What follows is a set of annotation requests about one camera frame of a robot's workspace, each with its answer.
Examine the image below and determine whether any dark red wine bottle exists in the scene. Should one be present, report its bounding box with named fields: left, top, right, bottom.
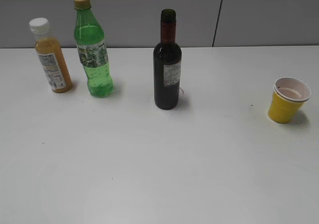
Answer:
left=153, top=9, right=182, bottom=110

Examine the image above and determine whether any yellow paper cup white inside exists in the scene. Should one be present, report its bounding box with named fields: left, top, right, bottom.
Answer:
left=268, top=77, right=312, bottom=123

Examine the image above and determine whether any green soda bottle yellow cap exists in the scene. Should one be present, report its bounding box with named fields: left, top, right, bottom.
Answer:
left=73, top=0, right=113, bottom=98

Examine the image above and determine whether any orange juice bottle white cap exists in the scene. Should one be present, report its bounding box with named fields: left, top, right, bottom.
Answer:
left=29, top=17, right=72, bottom=93

